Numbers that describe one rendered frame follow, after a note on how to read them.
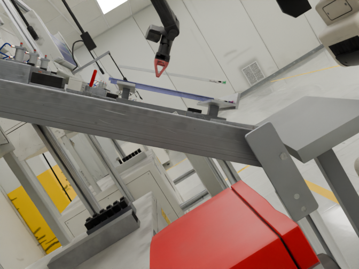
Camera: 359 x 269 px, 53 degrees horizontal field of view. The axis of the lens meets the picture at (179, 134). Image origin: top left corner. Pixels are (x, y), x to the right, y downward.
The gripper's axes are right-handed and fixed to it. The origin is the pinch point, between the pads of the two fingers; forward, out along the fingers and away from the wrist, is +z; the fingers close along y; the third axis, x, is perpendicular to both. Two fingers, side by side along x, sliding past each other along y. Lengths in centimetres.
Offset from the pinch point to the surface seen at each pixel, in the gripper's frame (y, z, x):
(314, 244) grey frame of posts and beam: 108, 44, 31
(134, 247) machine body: 80, 58, 3
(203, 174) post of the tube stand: 11, 39, 29
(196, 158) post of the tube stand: 11.8, 33.0, 24.7
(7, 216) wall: -220, 132, -109
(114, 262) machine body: 81, 62, 0
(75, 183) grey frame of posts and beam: 31, 53, -20
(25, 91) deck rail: 104, 31, -22
